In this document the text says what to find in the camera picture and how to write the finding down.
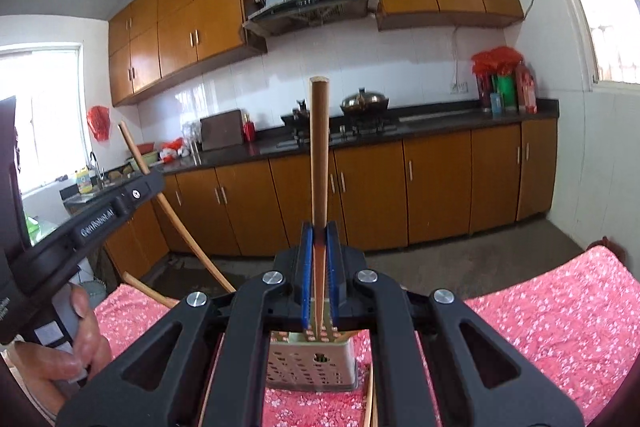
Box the black wok with lid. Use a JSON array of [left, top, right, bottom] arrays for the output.
[[281, 99, 313, 128]]

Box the hanging red plastic bag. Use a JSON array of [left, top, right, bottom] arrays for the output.
[[86, 105, 111, 142]]

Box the dark wooden cutting board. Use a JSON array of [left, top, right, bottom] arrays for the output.
[[200, 109, 246, 152]]

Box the pink floral tablecloth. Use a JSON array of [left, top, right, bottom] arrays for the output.
[[92, 244, 640, 427]]

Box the wooden base cabinet unit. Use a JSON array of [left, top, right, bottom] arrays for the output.
[[102, 117, 558, 275]]

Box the window beside sink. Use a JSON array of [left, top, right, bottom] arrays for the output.
[[0, 44, 83, 195]]

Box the red bag over bottles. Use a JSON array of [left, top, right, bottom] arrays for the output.
[[471, 47, 525, 78]]

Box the steel wok with lid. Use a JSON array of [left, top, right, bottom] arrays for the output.
[[340, 89, 390, 115]]

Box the wooden wall cabinet unit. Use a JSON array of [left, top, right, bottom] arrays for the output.
[[107, 0, 525, 108]]

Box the red oil bottle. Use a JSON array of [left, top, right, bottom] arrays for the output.
[[515, 61, 538, 115]]

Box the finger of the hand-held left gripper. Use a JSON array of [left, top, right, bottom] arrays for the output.
[[119, 170, 166, 221]]

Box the red and white plastic bag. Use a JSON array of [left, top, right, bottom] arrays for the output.
[[160, 138, 190, 160]]

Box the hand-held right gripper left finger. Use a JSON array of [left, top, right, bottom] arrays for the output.
[[55, 221, 321, 427]]

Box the sink faucet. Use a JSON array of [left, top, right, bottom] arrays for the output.
[[89, 151, 106, 188]]

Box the gas stove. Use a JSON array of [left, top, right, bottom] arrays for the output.
[[277, 117, 401, 148]]

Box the black kitchen countertop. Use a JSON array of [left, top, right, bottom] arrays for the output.
[[62, 99, 559, 208]]

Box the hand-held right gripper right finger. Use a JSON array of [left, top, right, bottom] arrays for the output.
[[325, 221, 586, 427]]

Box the green bottle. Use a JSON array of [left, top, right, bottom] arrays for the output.
[[495, 74, 518, 112]]

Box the wooden chopstick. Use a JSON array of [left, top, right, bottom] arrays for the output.
[[362, 364, 376, 427], [117, 121, 237, 295], [197, 337, 223, 427], [122, 272, 180, 309], [308, 76, 331, 343]]

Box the dark red bottle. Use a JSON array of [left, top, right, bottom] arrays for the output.
[[476, 72, 493, 112]]

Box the person's left hand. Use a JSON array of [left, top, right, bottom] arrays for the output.
[[5, 283, 113, 425]]

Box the perforated metal chopstick holder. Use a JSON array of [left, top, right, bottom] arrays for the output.
[[264, 327, 358, 393]]

